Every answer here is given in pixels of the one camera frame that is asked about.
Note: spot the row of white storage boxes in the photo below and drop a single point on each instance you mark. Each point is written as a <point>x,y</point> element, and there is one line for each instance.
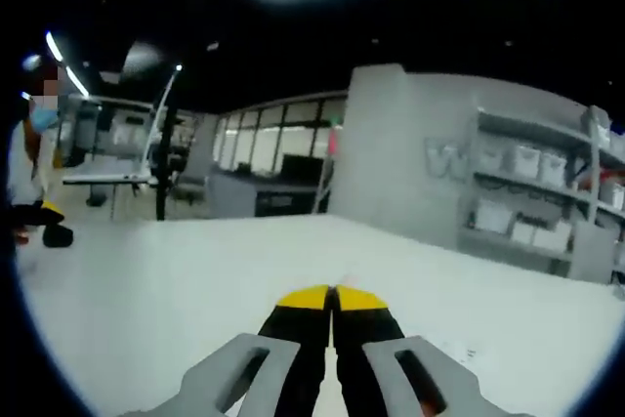
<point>525,160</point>

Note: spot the black stand pole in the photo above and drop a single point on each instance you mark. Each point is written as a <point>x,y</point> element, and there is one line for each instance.
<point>161,207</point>

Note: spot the grey wall lettering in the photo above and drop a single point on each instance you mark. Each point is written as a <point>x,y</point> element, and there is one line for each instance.
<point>437,158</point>

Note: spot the glass partition windows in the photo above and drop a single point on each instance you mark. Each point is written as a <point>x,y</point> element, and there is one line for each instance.
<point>273,138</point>

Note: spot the hanging dark screen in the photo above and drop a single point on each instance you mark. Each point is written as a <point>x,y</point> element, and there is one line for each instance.
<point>141,58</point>

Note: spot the background work table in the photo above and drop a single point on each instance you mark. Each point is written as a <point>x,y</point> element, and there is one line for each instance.
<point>97,178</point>

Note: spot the grey cabinet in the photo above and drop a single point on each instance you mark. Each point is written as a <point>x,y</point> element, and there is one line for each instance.
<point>593,251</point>

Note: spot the black computer monitor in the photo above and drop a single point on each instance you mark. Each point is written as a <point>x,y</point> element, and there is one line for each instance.
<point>303,168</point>

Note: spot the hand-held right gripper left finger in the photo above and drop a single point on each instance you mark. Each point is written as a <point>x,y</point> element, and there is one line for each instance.
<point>293,363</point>

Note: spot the dark grey counter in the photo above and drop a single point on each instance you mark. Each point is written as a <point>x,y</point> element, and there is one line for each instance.
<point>234,197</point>

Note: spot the red hanging sign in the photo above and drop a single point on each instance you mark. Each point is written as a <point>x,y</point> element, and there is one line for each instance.
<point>333,143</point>

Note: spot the grey shelving rack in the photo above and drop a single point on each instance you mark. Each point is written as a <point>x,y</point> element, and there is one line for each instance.
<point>593,182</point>

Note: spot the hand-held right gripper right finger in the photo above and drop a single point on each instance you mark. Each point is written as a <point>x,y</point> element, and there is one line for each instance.
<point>361,363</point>

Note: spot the large standing monitor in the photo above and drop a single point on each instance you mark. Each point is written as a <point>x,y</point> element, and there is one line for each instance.
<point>158,129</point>

